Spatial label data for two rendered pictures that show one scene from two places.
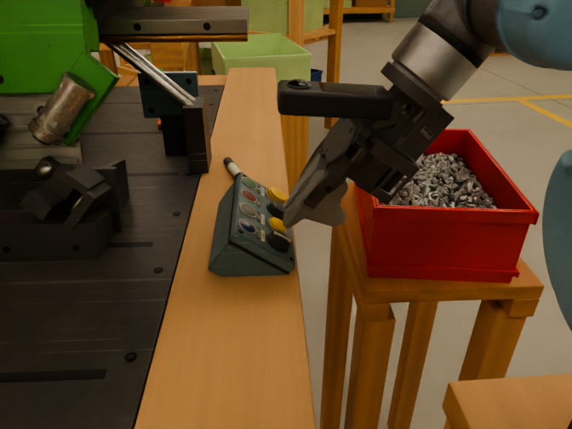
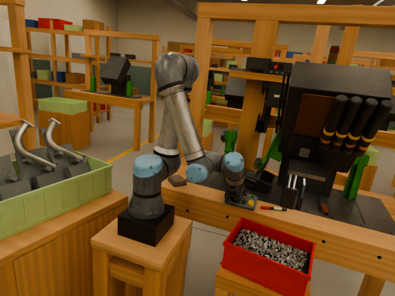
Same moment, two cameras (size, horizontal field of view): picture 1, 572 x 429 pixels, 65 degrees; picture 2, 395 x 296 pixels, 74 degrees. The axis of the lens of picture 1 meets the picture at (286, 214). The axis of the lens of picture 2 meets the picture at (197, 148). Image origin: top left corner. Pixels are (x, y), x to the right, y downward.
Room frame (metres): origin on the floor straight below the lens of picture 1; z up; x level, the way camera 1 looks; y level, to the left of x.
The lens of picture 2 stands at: (0.69, -1.16, 1.55)
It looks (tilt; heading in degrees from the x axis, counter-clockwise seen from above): 17 degrees down; 112
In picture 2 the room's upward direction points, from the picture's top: 6 degrees clockwise
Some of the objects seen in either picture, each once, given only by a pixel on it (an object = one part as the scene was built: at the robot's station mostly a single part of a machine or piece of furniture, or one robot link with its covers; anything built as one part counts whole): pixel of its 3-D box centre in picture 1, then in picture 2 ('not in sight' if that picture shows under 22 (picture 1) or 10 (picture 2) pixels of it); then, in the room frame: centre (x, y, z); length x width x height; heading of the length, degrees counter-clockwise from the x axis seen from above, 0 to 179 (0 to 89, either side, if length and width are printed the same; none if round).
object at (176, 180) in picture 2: not in sight; (177, 180); (0.09, 0.06, 0.91); 0.10 x 0.08 x 0.03; 143
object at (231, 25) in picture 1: (118, 23); (305, 164); (0.73, 0.25, 1.11); 0.39 x 0.16 x 0.03; 93
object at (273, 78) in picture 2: not in sight; (305, 81); (0.63, 0.61, 1.52); 0.90 x 0.25 x 0.04; 3
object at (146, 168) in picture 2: not in sight; (148, 172); (0.14, -0.32, 1.11); 0.13 x 0.12 x 0.14; 91
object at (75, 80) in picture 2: not in sight; (60, 69); (-5.09, 3.58, 1.13); 2.48 x 0.54 x 2.27; 8
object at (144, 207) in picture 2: not in sight; (146, 199); (0.15, -0.33, 0.99); 0.15 x 0.15 x 0.10
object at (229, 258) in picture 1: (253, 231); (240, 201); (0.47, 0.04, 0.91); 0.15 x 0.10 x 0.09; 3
